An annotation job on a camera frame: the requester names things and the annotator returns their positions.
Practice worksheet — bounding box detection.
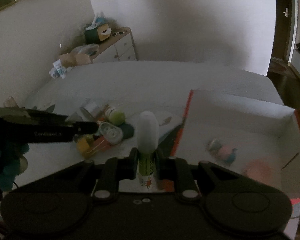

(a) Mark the white capped glue stick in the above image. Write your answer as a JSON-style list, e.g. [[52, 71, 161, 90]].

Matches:
[[137, 111, 159, 192]]

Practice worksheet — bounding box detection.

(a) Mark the grey correction tape dispenser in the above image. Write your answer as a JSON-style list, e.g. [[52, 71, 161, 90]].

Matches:
[[99, 122, 123, 145]]

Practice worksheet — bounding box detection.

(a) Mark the dark green round pad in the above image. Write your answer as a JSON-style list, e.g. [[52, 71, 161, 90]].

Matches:
[[119, 123, 134, 140]]

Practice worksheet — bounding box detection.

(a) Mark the green lidded snack jar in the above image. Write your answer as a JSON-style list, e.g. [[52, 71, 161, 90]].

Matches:
[[104, 105, 126, 126]]

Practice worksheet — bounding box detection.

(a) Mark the pink blue toy figure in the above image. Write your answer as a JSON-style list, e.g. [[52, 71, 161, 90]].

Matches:
[[206, 139, 237, 166]]

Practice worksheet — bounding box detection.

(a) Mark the white blue tube package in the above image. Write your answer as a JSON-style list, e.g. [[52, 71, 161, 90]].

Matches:
[[49, 60, 67, 79]]

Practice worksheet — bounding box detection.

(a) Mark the brown paper bag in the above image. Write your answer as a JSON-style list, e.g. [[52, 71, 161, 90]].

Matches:
[[58, 53, 92, 68]]

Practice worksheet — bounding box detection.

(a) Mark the red and white cardboard box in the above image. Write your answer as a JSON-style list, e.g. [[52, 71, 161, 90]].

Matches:
[[172, 90, 300, 239]]

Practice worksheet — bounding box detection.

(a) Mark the green tissue box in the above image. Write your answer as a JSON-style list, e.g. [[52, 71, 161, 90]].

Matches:
[[84, 14, 112, 44]]

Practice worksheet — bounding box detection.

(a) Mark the white wooden dresser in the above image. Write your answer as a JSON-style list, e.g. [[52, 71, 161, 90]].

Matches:
[[91, 27, 138, 63]]

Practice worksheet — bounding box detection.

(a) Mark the orange handled tool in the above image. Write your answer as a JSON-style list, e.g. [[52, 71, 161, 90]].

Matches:
[[87, 136, 111, 156]]

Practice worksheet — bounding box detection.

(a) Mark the dark door with handle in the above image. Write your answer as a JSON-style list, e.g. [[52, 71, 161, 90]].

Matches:
[[271, 0, 292, 61]]

